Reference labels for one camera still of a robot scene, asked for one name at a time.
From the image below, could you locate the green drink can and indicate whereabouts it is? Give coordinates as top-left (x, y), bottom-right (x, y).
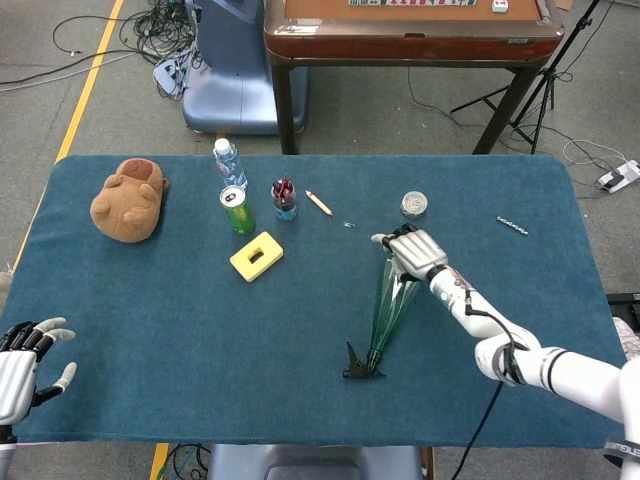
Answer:
top-left (218, 184), bottom-right (257, 237)

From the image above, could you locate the wooden mahjong table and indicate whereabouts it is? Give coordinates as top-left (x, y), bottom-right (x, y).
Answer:
top-left (263, 0), bottom-right (566, 155)

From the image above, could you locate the white power strip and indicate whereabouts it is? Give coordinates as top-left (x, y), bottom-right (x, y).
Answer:
top-left (594, 159), bottom-right (640, 194)

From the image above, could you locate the black tripod stand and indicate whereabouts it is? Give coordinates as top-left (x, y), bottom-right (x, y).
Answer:
top-left (450, 0), bottom-right (601, 155)

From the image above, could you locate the row of mahjong tiles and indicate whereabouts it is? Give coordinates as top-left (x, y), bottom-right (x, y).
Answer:
top-left (348, 0), bottom-right (477, 8)

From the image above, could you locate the black metal frame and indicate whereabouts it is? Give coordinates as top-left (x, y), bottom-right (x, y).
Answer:
top-left (606, 292), bottom-right (640, 326)

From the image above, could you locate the grey power strip with plugs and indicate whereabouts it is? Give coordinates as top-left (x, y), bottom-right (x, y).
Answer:
top-left (152, 47), bottom-right (194, 94)

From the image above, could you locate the brown plush toy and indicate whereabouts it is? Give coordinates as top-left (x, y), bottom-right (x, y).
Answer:
top-left (89, 157), bottom-right (171, 244)

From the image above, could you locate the grey blue robot torso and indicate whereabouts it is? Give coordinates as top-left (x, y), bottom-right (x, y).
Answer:
top-left (207, 443), bottom-right (424, 480)

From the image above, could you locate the blue table cloth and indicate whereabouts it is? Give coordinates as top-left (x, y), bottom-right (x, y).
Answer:
top-left (0, 153), bottom-right (639, 449)

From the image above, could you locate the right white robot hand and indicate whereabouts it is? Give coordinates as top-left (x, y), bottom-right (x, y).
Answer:
top-left (370, 223), bottom-right (450, 283)

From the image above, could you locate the clear plastic water bottle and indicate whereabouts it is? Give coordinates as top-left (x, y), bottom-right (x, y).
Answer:
top-left (213, 137), bottom-right (249, 192)

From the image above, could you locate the glass jar with red cherries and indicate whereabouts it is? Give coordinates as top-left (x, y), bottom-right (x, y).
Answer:
top-left (271, 176), bottom-right (299, 223)

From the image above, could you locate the yellow sponge block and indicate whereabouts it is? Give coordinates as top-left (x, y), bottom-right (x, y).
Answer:
top-left (229, 230), bottom-right (285, 284)

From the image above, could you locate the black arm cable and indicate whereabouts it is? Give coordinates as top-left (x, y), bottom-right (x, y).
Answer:
top-left (454, 287), bottom-right (531, 480)

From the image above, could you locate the round clear bead container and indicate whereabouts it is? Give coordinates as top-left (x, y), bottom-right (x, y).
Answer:
top-left (400, 190), bottom-right (429, 220)

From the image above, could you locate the green spray bottle black trigger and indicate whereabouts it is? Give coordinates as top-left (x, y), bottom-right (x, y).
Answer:
top-left (342, 252), bottom-right (424, 380)

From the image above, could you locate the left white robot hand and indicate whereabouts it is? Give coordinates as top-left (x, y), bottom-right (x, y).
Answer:
top-left (0, 316), bottom-right (78, 426)

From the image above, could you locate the short wooden pencil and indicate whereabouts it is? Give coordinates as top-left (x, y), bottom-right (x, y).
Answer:
top-left (305, 189), bottom-right (334, 218)

